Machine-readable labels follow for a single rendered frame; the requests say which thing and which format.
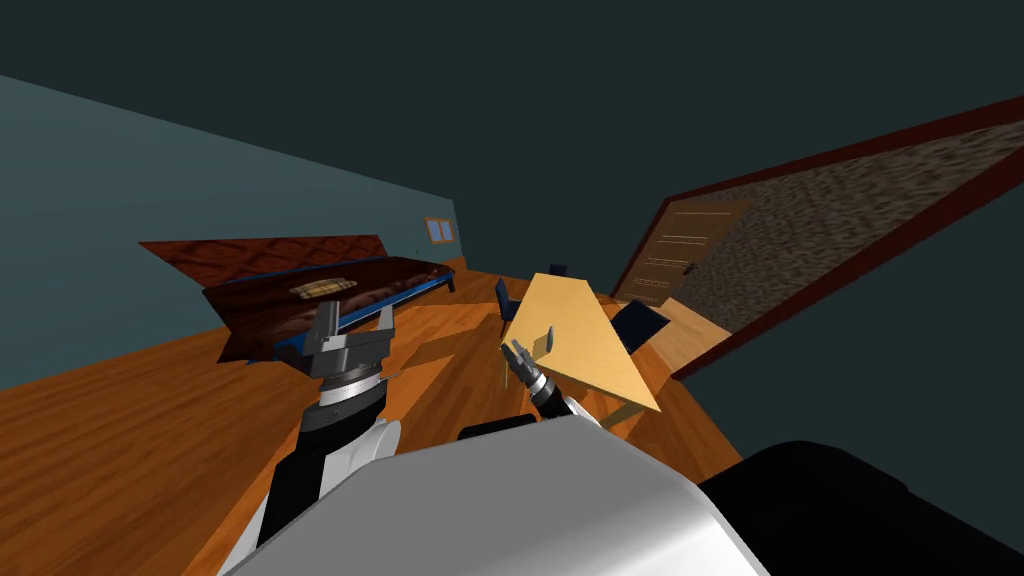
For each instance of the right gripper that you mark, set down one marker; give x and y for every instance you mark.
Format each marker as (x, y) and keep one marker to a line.
(528, 371)

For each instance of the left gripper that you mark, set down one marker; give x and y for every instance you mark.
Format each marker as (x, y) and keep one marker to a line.
(346, 356)

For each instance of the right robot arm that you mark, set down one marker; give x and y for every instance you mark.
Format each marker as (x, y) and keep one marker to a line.
(840, 512)

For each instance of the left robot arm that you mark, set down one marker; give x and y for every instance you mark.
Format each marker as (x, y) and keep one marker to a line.
(336, 428)

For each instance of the grey upright slab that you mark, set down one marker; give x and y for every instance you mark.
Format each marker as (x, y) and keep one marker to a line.
(546, 342)

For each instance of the dark blue chair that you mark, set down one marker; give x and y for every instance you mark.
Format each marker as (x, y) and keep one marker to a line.
(640, 324)
(558, 270)
(506, 300)

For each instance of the light wooden table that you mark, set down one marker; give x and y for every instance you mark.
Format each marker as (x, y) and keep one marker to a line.
(584, 336)

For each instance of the small wooden framed window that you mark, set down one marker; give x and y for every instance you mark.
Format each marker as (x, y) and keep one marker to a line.
(439, 230)

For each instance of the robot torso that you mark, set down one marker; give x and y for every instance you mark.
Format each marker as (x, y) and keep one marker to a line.
(512, 512)

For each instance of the brown wooden door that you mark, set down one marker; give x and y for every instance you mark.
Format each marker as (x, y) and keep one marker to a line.
(672, 252)

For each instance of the dark brown bed blue frame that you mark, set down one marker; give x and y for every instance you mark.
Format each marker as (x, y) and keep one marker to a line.
(320, 300)

